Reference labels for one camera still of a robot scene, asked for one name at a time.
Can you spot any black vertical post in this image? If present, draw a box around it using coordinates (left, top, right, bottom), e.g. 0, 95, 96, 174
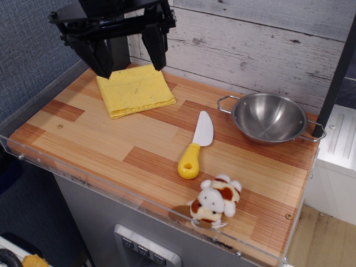
312, 15, 355, 137

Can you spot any yellow object bottom left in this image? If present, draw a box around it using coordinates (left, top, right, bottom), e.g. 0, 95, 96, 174
22, 254, 49, 267

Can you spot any yellow towel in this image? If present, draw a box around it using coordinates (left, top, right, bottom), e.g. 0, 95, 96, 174
96, 65, 176, 119

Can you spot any grey cabinet with button panel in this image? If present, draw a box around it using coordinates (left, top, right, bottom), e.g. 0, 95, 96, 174
55, 175, 286, 266

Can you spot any stainless steel bowl with handles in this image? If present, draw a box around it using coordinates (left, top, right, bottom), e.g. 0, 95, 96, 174
217, 92, 327, 145

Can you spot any brown white plush toy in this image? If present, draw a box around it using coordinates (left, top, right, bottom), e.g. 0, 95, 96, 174
188, 174, 243, 229

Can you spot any yellow handled toy knife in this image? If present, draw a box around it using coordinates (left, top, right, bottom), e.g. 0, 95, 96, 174
177, 111, 214, 180

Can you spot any clear acrylic table guard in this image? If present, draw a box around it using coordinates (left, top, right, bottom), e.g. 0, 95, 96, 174
1, 63, 318, 259

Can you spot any white side cabinet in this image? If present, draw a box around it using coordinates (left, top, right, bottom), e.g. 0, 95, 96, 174
304, 105, 355, 225

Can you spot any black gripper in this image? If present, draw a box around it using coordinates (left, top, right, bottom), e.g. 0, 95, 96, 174
48, 1, 176, 79

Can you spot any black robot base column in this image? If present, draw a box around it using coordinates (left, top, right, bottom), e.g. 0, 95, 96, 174
106, 36, 131, 71

